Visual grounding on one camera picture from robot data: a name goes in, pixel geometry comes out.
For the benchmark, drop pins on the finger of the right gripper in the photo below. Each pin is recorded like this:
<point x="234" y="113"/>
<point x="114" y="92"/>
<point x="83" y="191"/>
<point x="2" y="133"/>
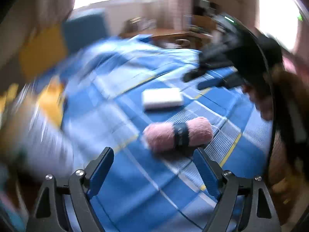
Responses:
<point x="230" y="81"/>
<point x="194" y="73"/>

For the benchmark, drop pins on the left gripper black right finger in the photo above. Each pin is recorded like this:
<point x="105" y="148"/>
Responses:
<point x="210" y="172"/>

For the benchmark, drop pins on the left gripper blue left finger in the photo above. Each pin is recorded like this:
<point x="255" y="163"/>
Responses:
<point x="97" y="170"/>

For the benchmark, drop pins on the person right hand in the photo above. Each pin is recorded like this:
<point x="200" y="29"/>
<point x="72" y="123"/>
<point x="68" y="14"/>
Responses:
<point x="263" y="104"/>

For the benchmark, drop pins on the wooden side desk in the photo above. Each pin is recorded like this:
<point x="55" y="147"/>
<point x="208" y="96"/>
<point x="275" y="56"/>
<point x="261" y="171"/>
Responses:
<point x="176" y="38"/>

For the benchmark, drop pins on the white foam bar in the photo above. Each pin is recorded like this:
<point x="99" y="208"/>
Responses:
<point x="161" y="98"/>

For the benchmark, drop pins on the white protein powder can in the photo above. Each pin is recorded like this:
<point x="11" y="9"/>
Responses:
<point x="30" y="142"/>

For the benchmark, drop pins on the blue checked bedsheet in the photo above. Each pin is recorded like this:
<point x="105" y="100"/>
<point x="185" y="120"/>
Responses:
<point x="144" y="191"/>

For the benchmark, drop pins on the yellow giraffe plush toy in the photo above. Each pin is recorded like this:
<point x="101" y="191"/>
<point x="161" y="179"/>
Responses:
<point x="51" y="101"/>

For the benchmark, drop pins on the grey yellow blue headboard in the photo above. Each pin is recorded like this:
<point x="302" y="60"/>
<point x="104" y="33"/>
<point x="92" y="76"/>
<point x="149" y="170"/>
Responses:
<point x="52" y="45"/>

